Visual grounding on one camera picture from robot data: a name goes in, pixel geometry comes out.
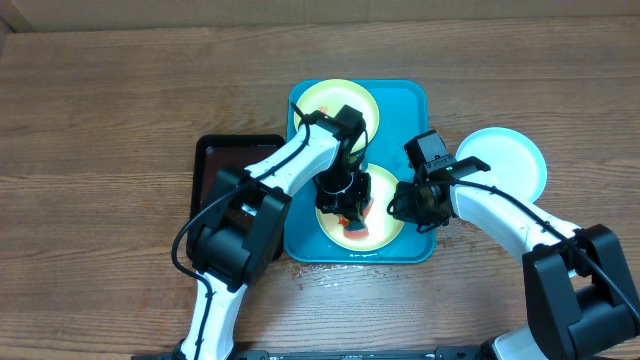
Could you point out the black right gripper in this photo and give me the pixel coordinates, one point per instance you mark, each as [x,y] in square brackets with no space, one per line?
[405,213]

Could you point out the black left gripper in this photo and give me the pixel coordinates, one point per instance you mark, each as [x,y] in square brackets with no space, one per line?
[348,207]

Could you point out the green orange sponge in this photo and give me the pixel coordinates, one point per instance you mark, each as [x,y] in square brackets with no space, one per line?
[356,229]

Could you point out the yellow plate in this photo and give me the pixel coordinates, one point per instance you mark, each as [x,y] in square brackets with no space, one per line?
[382,227]
[328,97]

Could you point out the light blue plate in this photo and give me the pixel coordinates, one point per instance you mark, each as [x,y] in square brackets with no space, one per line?
[517,166]

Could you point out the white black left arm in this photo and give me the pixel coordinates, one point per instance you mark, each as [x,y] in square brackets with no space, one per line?
[233,239]

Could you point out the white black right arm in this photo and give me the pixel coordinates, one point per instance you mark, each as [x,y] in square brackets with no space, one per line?
[580,295]

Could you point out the blue plastic tray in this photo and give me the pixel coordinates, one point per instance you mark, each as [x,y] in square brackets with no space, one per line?
[403,114]

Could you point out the black water tray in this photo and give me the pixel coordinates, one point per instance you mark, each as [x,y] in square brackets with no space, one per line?
[214,152]

